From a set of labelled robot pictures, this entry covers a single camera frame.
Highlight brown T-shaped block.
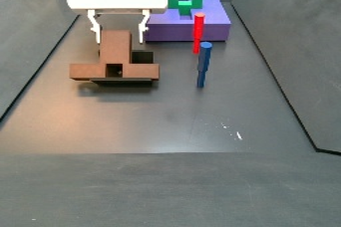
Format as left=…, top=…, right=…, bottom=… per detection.
left=68, top=29, right=162, bottom=82

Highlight purple base block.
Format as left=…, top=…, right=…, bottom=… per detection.
left=145, top=0, right=231, bottom=42

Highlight green U-shaped block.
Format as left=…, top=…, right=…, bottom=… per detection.
left=167, top=0, right=205, bottom=16

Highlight red hexagonal peg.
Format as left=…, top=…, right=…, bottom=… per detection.
left=193, top=12, right=205, bottom=54

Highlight blue cylindrical peg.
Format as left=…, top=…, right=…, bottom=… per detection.
left=197, top=42, right=213, bottom=88

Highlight black angle bracket fixture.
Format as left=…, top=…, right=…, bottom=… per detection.
left=90, top=51, right=161, bottom=85

